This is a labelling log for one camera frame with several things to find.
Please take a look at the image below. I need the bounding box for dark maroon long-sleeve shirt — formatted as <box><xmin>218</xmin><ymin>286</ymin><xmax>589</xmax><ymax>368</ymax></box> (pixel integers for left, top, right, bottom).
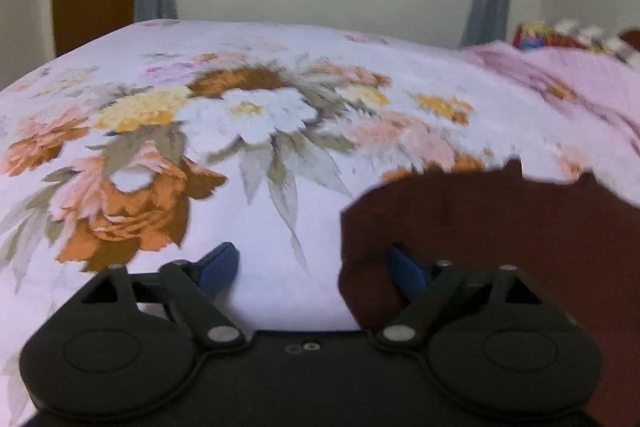
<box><xmin>338</xmin><ymin>159</ymin><xmax>639</xmax><ymax>426</ymax></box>

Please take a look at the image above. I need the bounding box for floral pink bed sheet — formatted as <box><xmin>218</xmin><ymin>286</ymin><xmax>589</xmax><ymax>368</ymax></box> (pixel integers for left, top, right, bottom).
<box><xmin>1</xmin><ymin>20</ymin><xmax>639</xmax><ymax>426</ymax></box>

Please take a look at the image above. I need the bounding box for pink blanket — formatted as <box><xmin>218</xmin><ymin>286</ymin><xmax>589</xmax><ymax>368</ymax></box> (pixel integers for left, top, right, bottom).
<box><xmin>461</xmin><ymin>41</ymin><xmax>639</xmax><ymax>176</ymax></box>

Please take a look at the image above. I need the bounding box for colourful red pillow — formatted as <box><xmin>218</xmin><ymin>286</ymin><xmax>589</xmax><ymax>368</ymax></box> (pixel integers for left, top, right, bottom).
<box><xmin>512</xmin><ymin>23</ymin><xmax>580</xmax><ymax>51</ymax></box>

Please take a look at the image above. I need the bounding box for striped pillow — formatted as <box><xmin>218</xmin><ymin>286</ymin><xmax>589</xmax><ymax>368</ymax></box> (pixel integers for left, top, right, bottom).
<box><xmin>553</xmin><ymin>20</ymin><xmax>639</xmax><ymax>72</ymax></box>

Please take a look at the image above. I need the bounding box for red wooden headboard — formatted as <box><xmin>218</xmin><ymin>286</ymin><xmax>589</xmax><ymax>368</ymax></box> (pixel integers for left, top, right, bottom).
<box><xmin>618</xmin><ymin>27</ymin><xmax>640</xmax><ymax>51</ymax></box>

